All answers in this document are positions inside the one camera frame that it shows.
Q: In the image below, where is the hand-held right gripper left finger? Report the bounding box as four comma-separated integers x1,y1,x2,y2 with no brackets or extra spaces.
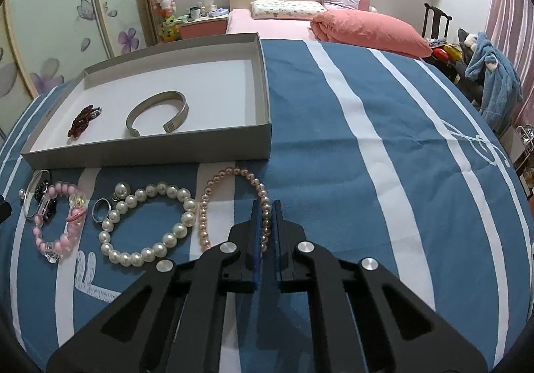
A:
46,201,264,373

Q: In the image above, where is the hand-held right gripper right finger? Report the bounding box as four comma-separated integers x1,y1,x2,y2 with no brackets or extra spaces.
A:
273,200,489,373

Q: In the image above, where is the small pink pearl bracelet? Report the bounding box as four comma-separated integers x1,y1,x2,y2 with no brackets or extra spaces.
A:
199,166,272,252

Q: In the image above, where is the large white pearl bracelet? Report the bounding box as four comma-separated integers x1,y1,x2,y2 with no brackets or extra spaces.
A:
98,182,198,267

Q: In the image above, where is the grey cardboard box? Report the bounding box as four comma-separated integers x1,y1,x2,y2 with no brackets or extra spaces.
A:
21,33,273,170

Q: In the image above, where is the silver ring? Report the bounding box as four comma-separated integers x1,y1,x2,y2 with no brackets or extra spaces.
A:
92,198,112,223

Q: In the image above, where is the pink bead bracelet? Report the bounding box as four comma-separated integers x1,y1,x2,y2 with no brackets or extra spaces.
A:
32,183,87,264

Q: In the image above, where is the black bead bracelet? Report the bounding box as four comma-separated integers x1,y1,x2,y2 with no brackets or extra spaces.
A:
35,183,58,221

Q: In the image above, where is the thin silver bangle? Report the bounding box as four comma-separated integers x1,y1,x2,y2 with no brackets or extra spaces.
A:
22,170,53,219

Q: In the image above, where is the blue white striped bedsheet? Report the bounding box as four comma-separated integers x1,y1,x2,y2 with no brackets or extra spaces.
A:
0,39,534,373

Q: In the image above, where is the wide silver cuff bangle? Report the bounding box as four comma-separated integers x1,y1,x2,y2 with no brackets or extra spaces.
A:
125,91,190,138

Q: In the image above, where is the pink bed sheet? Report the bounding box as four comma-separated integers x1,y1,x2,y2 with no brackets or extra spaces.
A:
225,8,330,44

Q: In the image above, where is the pink white nightstand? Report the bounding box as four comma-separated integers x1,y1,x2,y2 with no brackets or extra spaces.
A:
179,14,230,40

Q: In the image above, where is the coral folded duvet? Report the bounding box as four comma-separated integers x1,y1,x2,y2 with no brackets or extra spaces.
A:
311,9,433,58

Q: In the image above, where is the white patterned pillow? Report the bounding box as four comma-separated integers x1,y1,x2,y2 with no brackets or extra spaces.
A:
250,0,325,20

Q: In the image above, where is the red yellow toy pile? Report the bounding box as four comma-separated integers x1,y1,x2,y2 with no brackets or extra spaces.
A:
430,43,465,65

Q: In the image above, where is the metal rack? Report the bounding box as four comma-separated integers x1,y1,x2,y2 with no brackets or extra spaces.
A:
513,125,534,190

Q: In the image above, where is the blue plush robe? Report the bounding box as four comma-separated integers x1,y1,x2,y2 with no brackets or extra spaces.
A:
465,31,523,134

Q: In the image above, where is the dark wooden chair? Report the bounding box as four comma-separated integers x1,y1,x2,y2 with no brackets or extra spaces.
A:
421,3,452,40

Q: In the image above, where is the floral sliding door wardrobe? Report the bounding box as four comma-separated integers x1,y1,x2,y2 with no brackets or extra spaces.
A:
0,0,161,136

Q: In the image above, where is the pink curtain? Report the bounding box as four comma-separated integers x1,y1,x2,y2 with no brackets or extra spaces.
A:
486,0,534,127

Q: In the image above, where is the dark red bead bracelet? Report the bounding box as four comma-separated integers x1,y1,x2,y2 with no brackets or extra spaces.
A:
67,105,103,139

